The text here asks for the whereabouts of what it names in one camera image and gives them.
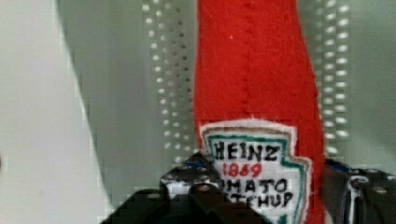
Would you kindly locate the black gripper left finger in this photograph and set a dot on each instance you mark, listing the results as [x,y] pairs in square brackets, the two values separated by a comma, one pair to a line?
[188,194]

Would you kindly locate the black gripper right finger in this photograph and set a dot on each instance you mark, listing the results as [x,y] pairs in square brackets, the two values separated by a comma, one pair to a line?
[358,196]

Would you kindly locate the green oval strainer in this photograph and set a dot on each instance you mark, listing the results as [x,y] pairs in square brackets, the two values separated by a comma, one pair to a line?
[135,61]

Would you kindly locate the red felt ketchup bottle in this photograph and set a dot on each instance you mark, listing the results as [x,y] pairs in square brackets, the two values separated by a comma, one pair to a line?
[256,113]

